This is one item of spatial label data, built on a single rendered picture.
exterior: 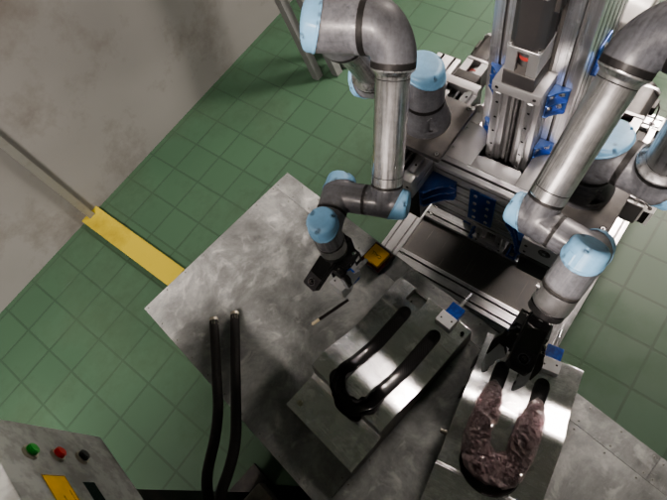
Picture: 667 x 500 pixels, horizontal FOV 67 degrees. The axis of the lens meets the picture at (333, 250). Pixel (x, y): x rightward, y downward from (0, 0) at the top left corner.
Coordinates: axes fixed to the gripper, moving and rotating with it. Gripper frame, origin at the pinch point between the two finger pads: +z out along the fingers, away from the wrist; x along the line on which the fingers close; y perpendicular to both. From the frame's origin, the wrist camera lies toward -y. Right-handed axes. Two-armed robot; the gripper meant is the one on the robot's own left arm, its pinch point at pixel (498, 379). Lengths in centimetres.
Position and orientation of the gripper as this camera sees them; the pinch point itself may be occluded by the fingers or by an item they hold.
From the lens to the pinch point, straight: 116.7
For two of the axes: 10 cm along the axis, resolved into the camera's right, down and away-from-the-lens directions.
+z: -2.8, 7.9, 5.5
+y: 5.0, -3.7, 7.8
